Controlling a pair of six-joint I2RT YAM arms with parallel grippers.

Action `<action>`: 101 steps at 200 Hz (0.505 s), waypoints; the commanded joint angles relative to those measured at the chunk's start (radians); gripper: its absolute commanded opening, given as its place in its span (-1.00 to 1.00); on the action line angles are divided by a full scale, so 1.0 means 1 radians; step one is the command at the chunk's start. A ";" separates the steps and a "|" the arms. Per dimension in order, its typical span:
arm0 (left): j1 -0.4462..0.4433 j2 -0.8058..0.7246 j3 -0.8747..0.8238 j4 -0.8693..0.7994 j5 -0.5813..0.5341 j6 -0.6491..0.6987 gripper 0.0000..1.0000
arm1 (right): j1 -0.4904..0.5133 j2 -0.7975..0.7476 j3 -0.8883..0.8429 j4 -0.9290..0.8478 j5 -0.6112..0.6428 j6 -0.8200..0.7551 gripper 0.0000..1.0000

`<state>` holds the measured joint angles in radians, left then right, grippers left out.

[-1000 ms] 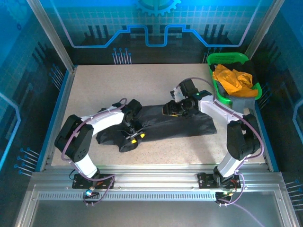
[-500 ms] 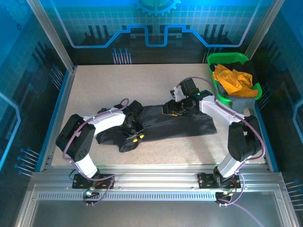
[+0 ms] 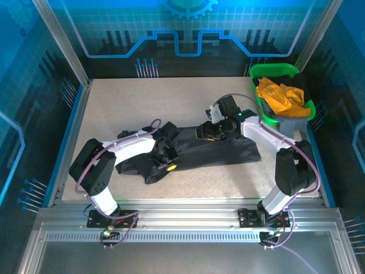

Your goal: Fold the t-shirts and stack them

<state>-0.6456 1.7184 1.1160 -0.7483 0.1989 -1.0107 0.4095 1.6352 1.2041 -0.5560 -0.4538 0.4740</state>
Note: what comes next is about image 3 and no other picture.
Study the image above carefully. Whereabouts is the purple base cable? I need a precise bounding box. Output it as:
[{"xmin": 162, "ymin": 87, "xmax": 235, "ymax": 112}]
[
  {"xmin": 99, "ymin": 210, "xmax": 141, "ymax": 249},
  {"xmin": 261, "ymin": 207, "xmax": 318, "ymax": 274}
]

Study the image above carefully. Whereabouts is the black t-shirt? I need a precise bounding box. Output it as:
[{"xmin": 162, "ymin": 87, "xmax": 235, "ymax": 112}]
[{"xmin": 257, "ymin": 72, "xmax": 312, "ymax": 112}]

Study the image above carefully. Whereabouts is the orange t-shirt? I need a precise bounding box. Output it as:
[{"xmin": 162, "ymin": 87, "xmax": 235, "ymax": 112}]
[{"xmin": 255, "ymin": 76, "xmax": 312, "ymax": 119}]

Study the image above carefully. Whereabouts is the green plastic basket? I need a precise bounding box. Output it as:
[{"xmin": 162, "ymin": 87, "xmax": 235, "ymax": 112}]
[{"xmin": 249, "ymin": 63, "xmax": 317, "ymax": 130}]

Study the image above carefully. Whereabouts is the aluminium frame post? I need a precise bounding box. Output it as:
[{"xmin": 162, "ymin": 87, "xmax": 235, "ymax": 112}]
[
  {"xmin": 294, "ymin": 0, "xmax": 344, "ymax": 75},
  {"xmin": 31, "ymin": 0, "xmax": 94, "ymax": 88}
]

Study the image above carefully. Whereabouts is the aluminium mounting rail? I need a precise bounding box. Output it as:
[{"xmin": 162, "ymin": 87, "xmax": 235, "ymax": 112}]
[{"xmin": 35, "ymin": 198, "xmax": 347, "ymax": 232}]

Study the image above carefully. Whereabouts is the slotted grey cable duct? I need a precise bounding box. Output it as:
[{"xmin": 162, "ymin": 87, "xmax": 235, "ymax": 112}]
[{"xmin": 44, "ymin": 232, "xmax": 275, "ymax": 244}]

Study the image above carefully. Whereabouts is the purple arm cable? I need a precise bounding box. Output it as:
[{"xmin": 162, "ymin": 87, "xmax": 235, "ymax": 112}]
[
  {"xmin": 74, "ymin": 119, "xmax": 163, "ymax": 200},
  {"xmin": 218, "ymin": 92, "xmax": 322, "ymax": 201}
]

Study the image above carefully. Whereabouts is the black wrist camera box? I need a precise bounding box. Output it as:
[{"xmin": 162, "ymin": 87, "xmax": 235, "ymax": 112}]
[
  {"xmin": 161, "ymin": 122, "xmax": 180, "ymax": 139},
  {"xmin": 204, "ymin": 95, "xmax": 243, "ymax": 120}
]

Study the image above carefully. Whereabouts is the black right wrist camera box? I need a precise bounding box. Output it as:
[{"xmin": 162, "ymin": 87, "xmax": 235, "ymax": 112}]
[{"xmin": 204, "ymin": 95, "xmax": 243, "ymax": 120}]

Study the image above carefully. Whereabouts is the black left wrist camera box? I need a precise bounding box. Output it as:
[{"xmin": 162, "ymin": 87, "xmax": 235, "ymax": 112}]
[{"xmin": 161, "ymin": 122, "xmax": 180, "ymax": 139}]

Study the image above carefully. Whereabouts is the grey t-shirt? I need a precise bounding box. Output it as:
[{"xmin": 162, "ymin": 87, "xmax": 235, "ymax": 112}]
[{"xmin": 274, "ymin": 113, "xmax": 309, "ymax": 135}]

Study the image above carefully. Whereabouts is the dark navy t-shirt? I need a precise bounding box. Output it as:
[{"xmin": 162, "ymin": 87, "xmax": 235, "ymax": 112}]
[{"xmin": 113, "ymin": 124, "xmax": 262, "ymax": 185}]

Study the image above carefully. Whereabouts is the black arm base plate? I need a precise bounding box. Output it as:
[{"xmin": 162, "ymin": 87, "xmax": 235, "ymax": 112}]
[
  {"xmin": 86, "ymin": 209, "xmax": 141, "ymax": 229},
  {"xmin": 237, "ymin": 207, "xmax": 292, "ymax": 229}
]

